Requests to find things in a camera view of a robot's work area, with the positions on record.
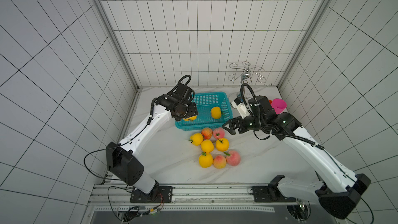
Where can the aluminium mounting rail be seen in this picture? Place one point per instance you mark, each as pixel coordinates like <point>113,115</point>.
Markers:
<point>193,197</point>

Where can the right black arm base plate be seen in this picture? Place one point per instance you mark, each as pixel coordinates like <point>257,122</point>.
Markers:
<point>266,194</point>

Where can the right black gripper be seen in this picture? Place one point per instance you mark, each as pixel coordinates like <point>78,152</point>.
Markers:
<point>236,125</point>

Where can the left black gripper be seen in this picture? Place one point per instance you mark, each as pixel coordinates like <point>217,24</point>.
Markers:
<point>193,111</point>

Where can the pink peach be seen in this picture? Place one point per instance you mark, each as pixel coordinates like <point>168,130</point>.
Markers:
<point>233,158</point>
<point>218,133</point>

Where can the yellow peach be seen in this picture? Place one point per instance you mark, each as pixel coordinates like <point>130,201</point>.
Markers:
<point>196,139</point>
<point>205,160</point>
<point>193,118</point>
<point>222,144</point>
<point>216,112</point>
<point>207,146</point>

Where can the magenta plastic goblet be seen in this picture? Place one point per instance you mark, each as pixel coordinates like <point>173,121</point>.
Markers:
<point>278,105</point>

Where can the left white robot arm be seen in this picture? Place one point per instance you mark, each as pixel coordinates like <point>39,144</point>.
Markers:
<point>123,158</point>

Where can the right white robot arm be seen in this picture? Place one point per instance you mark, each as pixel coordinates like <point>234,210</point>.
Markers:
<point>338,191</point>

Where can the orange-pink peach bottom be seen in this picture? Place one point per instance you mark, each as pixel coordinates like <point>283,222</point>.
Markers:
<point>219,162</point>

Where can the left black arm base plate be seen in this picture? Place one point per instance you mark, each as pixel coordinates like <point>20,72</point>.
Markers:
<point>157,195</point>

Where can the teal plastic basket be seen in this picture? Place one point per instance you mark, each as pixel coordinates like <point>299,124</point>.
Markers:
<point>205,103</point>

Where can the orange-red peach top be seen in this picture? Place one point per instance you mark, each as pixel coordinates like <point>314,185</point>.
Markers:
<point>207,133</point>

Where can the pink peach top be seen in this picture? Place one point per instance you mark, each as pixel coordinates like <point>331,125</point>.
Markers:
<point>218,133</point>

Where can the chrome cup holder stand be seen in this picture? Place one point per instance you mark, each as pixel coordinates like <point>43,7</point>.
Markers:
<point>245,73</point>

